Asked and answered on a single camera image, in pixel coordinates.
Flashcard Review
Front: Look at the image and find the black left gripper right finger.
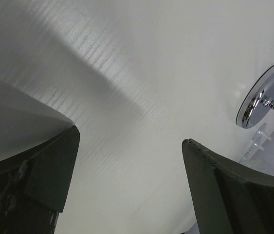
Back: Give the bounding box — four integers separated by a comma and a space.
182, 139, 274, 234

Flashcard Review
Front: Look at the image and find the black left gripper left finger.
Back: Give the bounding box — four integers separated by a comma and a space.
0, 126, 80, 234

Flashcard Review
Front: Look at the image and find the chrome wine glass rack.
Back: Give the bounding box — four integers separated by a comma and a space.
236, 65, 274, 129

